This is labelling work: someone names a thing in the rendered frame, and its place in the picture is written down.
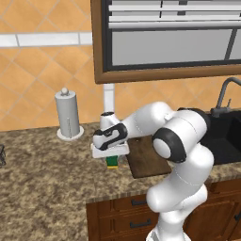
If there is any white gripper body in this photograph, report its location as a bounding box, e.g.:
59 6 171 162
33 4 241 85
90 140 131 159

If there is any green and yellow sponge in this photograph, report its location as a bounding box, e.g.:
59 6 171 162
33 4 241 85
105 154 120 170

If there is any dark brown cutting board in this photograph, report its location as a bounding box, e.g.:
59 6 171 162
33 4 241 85
125 135 173 180

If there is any brown wooden drawer front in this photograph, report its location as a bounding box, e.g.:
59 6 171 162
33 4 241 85
110 193 151 213
110 211 162 235

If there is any grey paper towel roll holder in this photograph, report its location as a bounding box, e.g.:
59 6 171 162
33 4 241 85
54 87 86 141

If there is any black sink basin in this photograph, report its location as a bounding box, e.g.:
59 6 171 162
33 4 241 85
178 106 241 167

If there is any brown wooden false drawer panel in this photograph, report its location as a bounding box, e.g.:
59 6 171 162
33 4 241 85
206 178 241 195

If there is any dark grey tap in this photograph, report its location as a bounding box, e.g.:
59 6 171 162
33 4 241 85
210 76 241 119

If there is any brown wooden cupboard door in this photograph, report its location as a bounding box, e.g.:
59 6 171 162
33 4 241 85
184 191 241 241

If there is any brown framed window with blinds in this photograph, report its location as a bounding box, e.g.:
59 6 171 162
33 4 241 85
89 0 241 85

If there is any black drawer handle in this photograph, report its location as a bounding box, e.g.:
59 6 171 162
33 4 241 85
130 198 148 207
129 218 153 230

